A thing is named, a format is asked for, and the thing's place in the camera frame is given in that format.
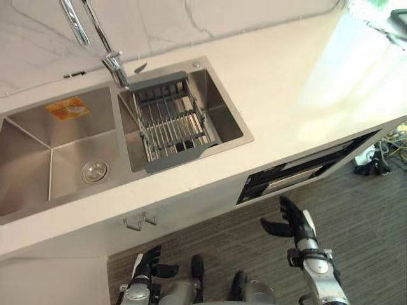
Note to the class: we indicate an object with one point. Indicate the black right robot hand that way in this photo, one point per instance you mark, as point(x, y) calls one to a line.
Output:
point(294, 219)

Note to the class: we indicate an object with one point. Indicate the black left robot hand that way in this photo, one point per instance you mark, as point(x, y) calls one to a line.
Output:
point(149, 265)

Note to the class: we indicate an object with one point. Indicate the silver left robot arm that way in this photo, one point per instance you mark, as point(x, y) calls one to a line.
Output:
point(136, 292)

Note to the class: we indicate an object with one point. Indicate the black built-in dishwasher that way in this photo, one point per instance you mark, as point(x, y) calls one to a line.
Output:
point(299, 171)

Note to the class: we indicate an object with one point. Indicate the round steel sink strainer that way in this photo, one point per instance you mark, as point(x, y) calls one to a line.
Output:
point(94, 172)

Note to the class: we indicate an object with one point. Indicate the stainless steel double sink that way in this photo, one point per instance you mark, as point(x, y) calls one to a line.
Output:
point(63, 152)

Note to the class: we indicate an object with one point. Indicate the grey sink drain rack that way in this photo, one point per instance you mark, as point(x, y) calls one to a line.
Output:
point(168, 124)

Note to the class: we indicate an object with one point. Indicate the round steel sink hole cap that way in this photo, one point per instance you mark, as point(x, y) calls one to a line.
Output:
point(196, 63)

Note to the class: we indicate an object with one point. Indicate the dark left robot foot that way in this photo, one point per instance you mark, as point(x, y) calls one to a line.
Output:
point(197, 267)

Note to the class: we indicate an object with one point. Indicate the dark robot foot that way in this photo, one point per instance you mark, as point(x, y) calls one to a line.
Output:
point(197, 267)
point(239, 279)

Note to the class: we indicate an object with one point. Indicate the dark right robot foot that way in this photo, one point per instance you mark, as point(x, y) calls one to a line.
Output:
point(239, 279)

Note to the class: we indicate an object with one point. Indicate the orange sticker label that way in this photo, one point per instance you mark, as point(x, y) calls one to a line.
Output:
point(67, 109)

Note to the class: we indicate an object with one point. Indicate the chrome gooseneck kitchen faucet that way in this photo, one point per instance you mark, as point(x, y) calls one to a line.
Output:
point(112, 61)

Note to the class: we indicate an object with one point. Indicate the dark green object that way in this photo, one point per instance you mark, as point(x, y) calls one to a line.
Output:
point(395, 27)

